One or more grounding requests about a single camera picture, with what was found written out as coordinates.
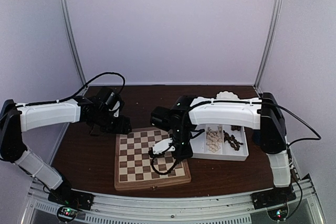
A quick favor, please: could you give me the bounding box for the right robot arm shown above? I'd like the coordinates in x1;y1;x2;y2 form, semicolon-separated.
149;93;293;204

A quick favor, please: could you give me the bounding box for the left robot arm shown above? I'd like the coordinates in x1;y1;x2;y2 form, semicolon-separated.
1;87;131;205

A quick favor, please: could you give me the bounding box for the pile of white chess pieces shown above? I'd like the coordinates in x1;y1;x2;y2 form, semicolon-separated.
206;130;223;153

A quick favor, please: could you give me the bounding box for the pile of dark chess pieces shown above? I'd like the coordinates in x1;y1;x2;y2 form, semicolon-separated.
223;125;243;151

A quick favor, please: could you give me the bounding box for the wooden chess board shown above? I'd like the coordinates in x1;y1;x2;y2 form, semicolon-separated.
114;128;192;191

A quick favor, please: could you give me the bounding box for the white divided plastic tray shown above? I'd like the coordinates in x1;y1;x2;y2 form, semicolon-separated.
191;124;249;161

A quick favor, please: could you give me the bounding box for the white scalloped ceramic bowl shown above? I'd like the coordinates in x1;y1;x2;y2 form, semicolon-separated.
216;91;239;100

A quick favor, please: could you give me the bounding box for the dark blue cup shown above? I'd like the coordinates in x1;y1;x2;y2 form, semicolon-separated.
253;131;261;146

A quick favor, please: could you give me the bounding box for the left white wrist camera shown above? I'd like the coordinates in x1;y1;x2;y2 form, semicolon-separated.
105;92;124;117

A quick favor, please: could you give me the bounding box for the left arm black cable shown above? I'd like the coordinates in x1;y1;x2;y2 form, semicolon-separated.
15;71;125;109

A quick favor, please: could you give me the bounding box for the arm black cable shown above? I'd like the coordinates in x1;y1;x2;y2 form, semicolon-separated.
15;71;125;109
262;102;322;146

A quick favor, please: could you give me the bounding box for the front aluminium rail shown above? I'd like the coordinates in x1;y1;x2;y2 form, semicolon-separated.
18;179;326;223

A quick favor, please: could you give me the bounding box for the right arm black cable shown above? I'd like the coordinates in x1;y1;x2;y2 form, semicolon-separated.
262;102;322;146

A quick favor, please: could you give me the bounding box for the left aluminium frame post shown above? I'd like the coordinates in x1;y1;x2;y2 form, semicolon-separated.
60;0;86;84

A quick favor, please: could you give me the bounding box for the aluminium frame post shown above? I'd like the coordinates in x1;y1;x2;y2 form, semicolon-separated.
60;0;86;84
253;0;283;93

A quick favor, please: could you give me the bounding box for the right aluminium frame post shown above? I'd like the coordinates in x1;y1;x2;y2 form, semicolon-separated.
253;0;283;93

